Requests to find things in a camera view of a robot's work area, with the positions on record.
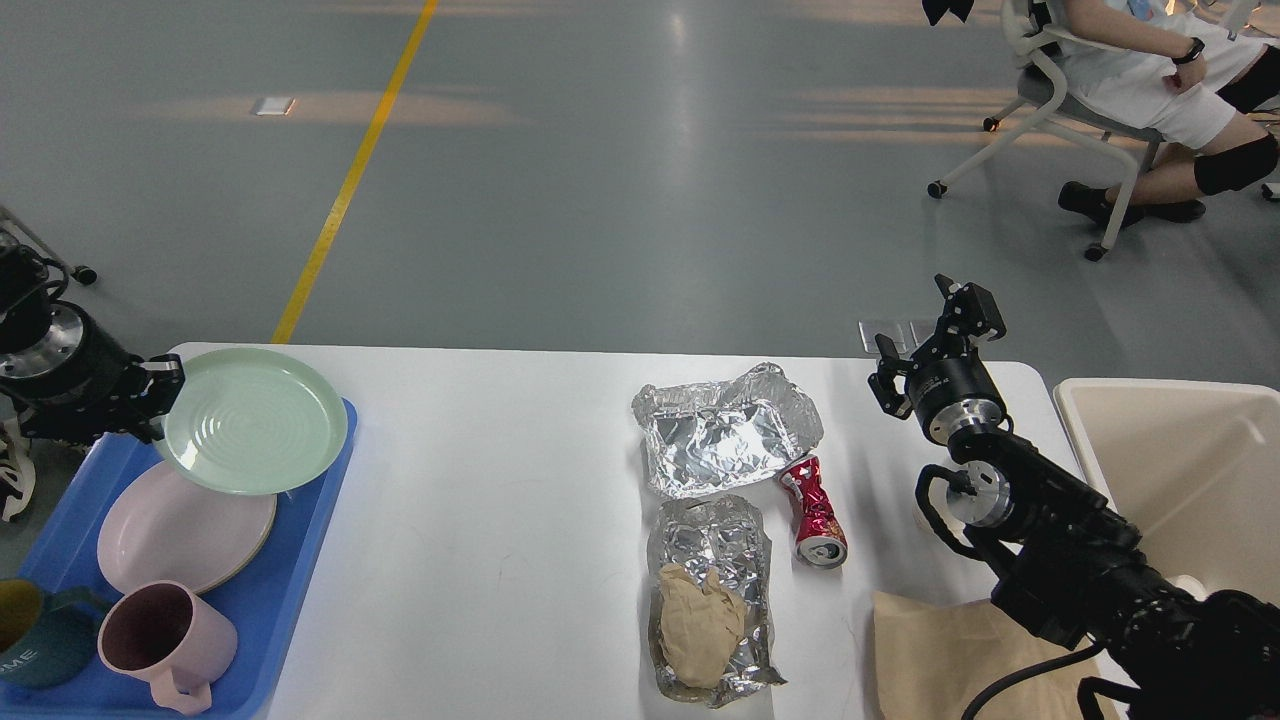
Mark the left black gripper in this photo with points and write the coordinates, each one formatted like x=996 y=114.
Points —
x=71 y=381

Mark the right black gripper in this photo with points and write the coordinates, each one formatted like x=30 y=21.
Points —
x=945 y=390

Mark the green plate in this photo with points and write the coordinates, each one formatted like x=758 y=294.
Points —
x=253 y=422

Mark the pink mug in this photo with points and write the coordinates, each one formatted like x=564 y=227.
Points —
x=171 y=639

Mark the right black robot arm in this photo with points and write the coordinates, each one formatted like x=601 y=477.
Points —
x=1069 y=568

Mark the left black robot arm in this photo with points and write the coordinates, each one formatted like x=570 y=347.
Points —
x=26 y=282

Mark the pink plate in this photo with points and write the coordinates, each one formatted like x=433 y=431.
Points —
x=165 y=527

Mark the blue plastic tray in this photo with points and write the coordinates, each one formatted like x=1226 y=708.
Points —
x=263 y=600

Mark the left rolling chair leg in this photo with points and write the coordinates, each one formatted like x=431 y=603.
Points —
x=16 y=232

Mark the crushed red soda can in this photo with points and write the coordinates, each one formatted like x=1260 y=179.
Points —
x=820 y=540

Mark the crumpled foil tray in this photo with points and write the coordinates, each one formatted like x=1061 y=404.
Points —
x=713 y=436

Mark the blue mug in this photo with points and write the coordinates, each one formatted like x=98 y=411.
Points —
x=47 y=637

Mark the flat crumpled foil sheet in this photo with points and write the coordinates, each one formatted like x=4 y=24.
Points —
x=723 y=532

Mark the white rolling chair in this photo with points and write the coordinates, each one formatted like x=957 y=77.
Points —
x=1028 y=27

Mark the beige plastic bin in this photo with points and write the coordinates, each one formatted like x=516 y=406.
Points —
x=1194 y=464

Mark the brown paper bag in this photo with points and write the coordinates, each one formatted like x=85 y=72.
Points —
x=932 y=661

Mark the black garment on chair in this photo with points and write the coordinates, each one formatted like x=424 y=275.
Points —
x=936 y=10

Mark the crumpled brown paper ball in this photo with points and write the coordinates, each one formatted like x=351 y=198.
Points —
x=701 y=625

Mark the seated person white shorts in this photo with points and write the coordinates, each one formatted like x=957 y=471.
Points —
x=1190 y=80

